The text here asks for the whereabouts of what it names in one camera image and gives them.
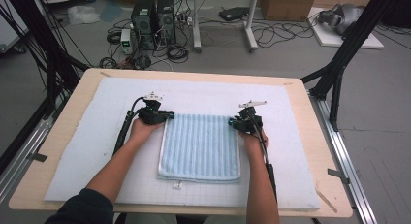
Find person's left hand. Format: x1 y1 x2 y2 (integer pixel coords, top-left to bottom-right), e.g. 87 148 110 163
128 117 165 146

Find person's dark sleeve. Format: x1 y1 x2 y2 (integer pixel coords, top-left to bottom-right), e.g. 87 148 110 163
45 188 114 224

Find tangled black floor cables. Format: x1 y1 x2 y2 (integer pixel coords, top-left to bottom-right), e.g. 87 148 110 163
251 18 314 48

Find slim black computer tower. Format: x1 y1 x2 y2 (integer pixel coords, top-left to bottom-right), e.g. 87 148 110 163
156 0 177 46

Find white floor board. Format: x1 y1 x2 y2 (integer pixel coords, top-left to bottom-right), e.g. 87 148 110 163
306 6 386 50

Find black metal frame post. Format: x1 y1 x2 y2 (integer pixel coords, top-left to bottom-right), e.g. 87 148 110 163
0 0 91 120
300 0 403 132

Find thin wooden stick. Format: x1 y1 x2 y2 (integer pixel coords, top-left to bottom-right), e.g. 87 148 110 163
314 188 338 214

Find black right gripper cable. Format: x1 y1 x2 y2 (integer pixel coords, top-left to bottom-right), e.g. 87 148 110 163
251 115 279 203

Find clear plastic bag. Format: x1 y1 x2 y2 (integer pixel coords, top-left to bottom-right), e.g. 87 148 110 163
67 4 101 26

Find flat black device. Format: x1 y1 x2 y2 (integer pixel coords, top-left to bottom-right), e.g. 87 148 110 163
218 6 250 22

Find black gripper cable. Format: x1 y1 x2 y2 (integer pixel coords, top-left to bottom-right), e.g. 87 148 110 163
112 96 146 155
251 115 279 203

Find light blue striped towel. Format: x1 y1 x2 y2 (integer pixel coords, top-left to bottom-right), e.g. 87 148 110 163
157 112 242 190

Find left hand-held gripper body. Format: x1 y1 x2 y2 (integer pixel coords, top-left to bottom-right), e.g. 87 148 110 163
138 91 168 126

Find coiled black cable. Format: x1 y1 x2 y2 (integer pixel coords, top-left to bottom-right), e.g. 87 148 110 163
166 44 190 64

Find large black computer tower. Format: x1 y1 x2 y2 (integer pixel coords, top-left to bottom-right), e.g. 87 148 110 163
130 0 159 51

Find grey headset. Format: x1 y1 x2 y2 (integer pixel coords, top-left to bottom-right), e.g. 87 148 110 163
316 3 364 36

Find white power supply box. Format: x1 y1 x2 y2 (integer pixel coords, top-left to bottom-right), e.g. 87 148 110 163
119 28 134 55

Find white grid mat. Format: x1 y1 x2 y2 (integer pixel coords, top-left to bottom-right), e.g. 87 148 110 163
43 76 321 210

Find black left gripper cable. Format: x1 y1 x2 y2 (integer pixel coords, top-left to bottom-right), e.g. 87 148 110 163
112 96 146 155

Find white metal stand leg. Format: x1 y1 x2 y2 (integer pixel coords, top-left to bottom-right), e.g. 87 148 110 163
192 0 203 53
243 0 260 53

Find aluminium rail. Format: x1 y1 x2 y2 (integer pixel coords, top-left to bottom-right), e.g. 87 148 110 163
0 97 66 204
308 93 378 224

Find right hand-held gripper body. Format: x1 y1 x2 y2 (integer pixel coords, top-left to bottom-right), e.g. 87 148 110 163
234 100 268 135

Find black tape strip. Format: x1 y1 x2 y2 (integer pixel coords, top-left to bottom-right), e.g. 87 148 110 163
327 168 351 185
27 151 48 163

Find brown cardboard box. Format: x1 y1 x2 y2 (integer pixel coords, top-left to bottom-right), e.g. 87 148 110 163
260 0 319 22

